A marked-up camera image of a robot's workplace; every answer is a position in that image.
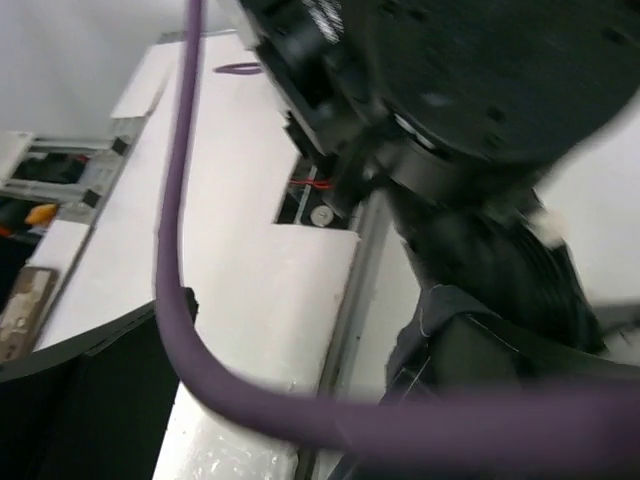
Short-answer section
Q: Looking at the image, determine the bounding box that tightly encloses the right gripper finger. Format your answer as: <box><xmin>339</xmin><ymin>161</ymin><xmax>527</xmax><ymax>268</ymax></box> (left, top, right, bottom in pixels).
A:
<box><xmin>1</xmin><ymin>302</ymin><xmax>179</xmax><ymax>480</ymax></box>

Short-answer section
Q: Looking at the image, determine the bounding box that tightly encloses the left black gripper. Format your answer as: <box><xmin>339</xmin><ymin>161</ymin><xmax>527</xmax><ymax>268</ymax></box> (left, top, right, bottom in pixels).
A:
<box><xmin>389</xmin><ymin>189</ymin><xmax>604</xmax><ymax>354</ymax></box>

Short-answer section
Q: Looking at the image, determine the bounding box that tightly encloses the dark grey checked pillowcase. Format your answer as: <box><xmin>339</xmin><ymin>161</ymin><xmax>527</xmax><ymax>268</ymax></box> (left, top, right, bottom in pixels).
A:
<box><xmin>385</xmin><ymin>285</ymin><xmax>639</xmax><ymax>400</ymax></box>

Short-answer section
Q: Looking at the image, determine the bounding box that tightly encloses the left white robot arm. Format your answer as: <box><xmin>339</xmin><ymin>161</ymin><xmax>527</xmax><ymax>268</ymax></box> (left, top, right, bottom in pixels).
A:
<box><xmin>241</xmin><ymin>1</ymin><xmax>639</xmax><ymax>353</ymax></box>

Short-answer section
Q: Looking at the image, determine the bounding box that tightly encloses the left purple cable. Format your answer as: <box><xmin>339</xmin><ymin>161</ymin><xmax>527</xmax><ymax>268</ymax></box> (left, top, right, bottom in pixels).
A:
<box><xmin>154</xmin><ymin>0</ymin><xmax>640</xmax><ymax>466</ymax></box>

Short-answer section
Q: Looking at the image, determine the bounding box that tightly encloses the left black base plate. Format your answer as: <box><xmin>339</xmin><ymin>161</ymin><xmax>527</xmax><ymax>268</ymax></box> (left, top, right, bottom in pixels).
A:
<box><xmin>274</xmin><ymin>155</ymin><xmax>362</xmax><ymax>231</ymax></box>

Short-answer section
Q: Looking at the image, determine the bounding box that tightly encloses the aluminium rail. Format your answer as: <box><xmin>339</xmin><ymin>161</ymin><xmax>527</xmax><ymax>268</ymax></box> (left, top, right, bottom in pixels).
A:
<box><xmin>294</xmin><ymin>194</ymin><xmax>396</xmax><ymax>480</ymax></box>

